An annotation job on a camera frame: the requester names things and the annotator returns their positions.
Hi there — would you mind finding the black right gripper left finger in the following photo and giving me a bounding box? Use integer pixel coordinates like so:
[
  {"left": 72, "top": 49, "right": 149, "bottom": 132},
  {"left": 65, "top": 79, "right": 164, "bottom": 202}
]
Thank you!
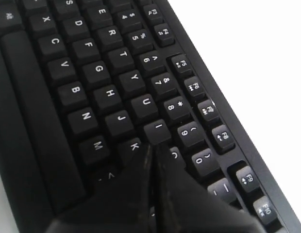
[{"left": 46, "top": 143, "right": 153, "bottom": 233}]

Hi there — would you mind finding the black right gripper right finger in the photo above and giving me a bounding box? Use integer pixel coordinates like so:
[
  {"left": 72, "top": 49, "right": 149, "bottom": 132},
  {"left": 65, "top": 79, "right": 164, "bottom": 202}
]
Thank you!
[{"left": 153, "top": 145, "right": 265, "bottom": 233}]

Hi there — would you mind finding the black acer keyboard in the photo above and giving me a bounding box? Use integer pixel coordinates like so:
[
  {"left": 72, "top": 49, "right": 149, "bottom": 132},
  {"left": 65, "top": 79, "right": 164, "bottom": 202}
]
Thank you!
[{"left": 0, "top": 0, "right": 301, "bottom": 233}]

